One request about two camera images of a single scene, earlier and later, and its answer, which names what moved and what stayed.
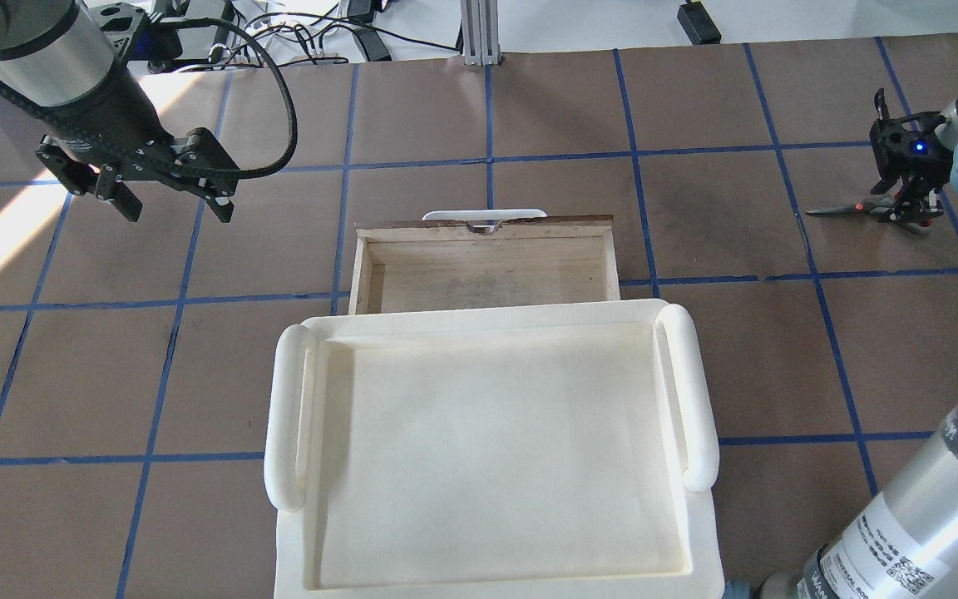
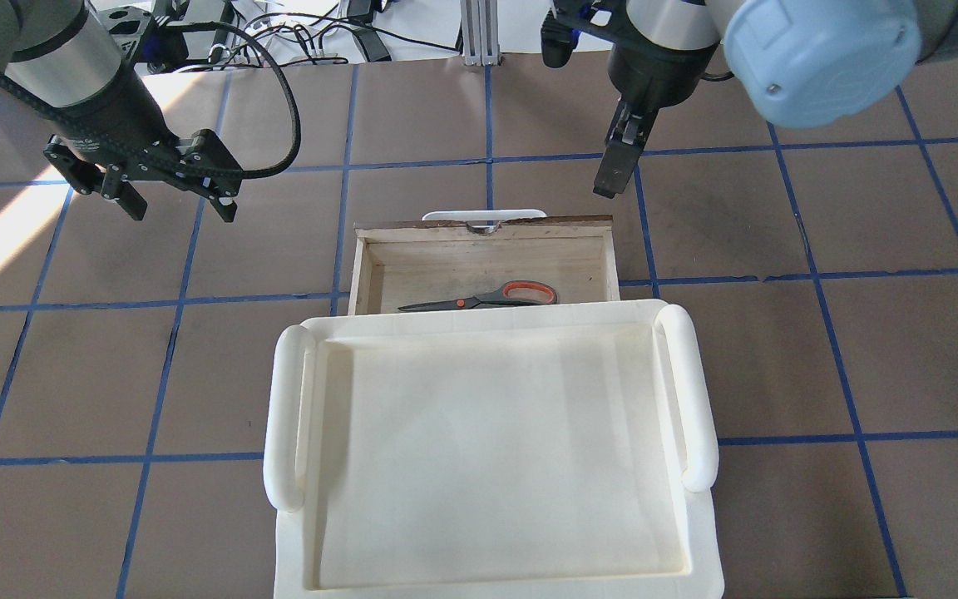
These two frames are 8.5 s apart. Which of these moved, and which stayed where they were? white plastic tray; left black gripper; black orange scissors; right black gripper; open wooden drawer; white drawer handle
Moved: right black gripper; black orange scissors
Stayed: white plastic tray; open wooden drawer; white drawer handle; left black gripper
